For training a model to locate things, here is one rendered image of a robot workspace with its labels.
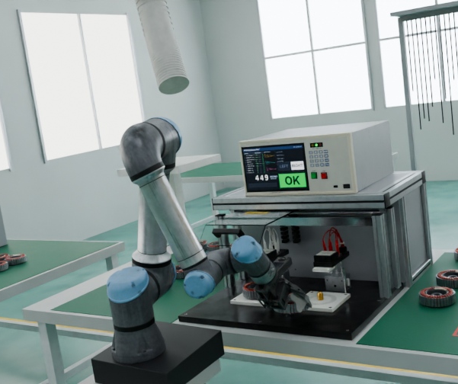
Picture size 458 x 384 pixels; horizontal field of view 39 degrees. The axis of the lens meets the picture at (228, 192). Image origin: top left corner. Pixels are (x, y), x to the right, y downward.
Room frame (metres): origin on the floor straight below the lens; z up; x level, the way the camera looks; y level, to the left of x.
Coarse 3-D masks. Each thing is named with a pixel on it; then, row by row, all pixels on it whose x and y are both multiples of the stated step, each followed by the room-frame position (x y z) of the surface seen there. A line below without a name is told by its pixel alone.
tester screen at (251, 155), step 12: (252, 156) 2.36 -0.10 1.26; (264, 156) 2.33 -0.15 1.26; (276, 156) 2.31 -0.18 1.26; (288, 156) 2.28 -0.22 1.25; (300, 156) 2.25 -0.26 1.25; (252, 168) 2.37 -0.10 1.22; (264, 168) 2.34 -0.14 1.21; (276, 168) 2.31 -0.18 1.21; (252, 180) 2.37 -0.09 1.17; (276, 180) 2.31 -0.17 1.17
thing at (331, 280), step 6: (330, 276) 2.21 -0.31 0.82; (336, 276) 2.20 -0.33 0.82; (342, 276) 2.19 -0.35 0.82; (348, 276) 2.21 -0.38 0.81; (330, 282) 2.21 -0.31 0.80; (336, 282) 2.20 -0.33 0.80; (342, 282) 2.18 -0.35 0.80; (330, 288) 2.21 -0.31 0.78; (336, 288) 2.20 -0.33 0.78; (342, 288) 2.19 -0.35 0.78; (348, 288) 2.20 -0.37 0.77
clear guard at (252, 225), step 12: (228, 216) 2.30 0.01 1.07; (240, 216) 2.27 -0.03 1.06; (252, 216) 2.24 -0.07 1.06; (264, 216) 2.21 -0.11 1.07; (276, 216) 2.19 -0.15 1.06; (204, 228) 2.21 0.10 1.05; (216, 228) 2.18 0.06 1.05; (228, 228) 2.16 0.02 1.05; (240, 228) 2.13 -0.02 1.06; (252, 228) 2.10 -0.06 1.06; (264, 228) 2.08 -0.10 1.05; (204, 240) 2.17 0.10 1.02; (216, 240) 2.15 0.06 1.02; (228, 240) 2.12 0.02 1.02
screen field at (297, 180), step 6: (282, 174) 2.30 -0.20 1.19; (288, 174) 2.28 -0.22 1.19; (294, 174) 2.27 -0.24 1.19; (300, 174) 2.26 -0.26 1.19; (282, 180) 2.30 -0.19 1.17; (288, 180) 2.29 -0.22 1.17; (294, 180) 2.27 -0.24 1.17; (300, 180) 2.26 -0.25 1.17; (282, 186) 2.30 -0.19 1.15; (288, 186) 2.29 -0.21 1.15; (294, 186) 2.27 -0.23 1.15; (300, 186) 2.26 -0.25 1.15
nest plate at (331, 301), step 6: (306, 294) 2.17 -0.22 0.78; (312, 294) 2.16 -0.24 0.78; (324, 294) 2.15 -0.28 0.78; (330, 294) 2.14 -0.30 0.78; (336, 294) 2.13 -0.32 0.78; (342, 294) 2.12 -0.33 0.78; (348, 294) 2.11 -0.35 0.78; (312, 300) 2.10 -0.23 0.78; (318, 300) 2.10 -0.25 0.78; (324, 300) 2.09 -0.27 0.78; (330, 300) 2.08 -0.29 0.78; (336, 300) 2.07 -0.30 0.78; (342, 300) 2.07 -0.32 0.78; (312, 306) 2.04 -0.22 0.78; (318, 306) 2.04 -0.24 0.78; (324, 306) 2.03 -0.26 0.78; (330, 306) 2.02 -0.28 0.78; (336, 306) 2.02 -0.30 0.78
